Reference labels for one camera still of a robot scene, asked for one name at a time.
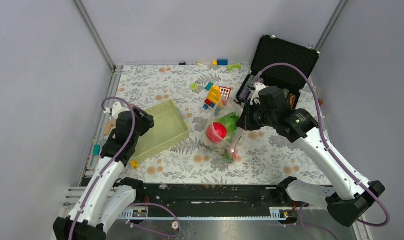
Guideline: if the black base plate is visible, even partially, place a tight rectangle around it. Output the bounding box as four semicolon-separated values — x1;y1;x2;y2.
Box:
81;177;308;220

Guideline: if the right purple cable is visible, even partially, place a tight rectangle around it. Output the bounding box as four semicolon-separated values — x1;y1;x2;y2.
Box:
251;62;391;240

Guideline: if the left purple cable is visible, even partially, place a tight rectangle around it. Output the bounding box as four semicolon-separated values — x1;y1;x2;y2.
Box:
67;96;181;240

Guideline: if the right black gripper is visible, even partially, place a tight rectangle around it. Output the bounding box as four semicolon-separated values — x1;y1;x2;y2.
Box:
235;99;276;131

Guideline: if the small green toy block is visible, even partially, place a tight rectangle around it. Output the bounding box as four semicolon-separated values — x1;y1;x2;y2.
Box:
190;83;198;91

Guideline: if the purple cable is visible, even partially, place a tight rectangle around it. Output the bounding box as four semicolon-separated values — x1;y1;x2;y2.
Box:
67;96;181;240
251;62;391;240

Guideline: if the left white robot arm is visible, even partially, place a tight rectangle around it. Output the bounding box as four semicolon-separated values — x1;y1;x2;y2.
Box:
53;101;154;240

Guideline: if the blue yellow brick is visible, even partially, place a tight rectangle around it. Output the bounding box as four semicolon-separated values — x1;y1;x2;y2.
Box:
212;59;228;66

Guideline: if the black poker chip case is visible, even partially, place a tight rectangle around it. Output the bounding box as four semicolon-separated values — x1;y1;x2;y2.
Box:
234;35;320;109

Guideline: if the red toy apple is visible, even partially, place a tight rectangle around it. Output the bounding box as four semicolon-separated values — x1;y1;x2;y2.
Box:
205;122;227;144

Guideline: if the green toy leaf vegetable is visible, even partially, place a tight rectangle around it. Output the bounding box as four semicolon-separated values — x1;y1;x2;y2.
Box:
216;112;239;135

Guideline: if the orange toy carrot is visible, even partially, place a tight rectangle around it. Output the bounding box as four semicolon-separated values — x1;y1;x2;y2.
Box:
221;149;237;164

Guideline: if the yellow toy block sailboat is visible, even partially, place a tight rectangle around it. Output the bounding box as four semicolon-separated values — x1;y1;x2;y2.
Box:
203;85;221;110

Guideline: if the green arch block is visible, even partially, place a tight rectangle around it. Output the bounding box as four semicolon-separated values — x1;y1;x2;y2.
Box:
227;63;241;72

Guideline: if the pale green plastic basket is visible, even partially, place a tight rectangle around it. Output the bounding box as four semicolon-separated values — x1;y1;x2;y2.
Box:
130;99;190;164

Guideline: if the tan wooden block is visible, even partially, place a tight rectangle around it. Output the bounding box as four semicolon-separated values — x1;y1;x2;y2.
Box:
102;120;116;136

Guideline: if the clear pink dotted zip bag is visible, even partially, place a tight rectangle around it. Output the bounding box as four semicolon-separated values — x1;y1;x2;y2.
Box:
199;98;243;164

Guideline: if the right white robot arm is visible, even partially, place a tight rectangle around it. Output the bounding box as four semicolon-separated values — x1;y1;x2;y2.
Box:
236;82;385;227

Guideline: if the teal block at rail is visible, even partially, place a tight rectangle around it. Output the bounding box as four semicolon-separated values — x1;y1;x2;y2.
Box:
92;144;101;156

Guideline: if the red white window block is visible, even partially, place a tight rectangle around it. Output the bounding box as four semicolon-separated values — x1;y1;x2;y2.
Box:
219;86;231;100

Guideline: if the floral table mat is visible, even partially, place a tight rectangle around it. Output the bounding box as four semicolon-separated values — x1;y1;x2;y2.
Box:
114;65;329;185

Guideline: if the teal toy block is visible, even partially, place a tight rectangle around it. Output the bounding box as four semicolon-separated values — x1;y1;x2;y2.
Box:
204;82;213;91

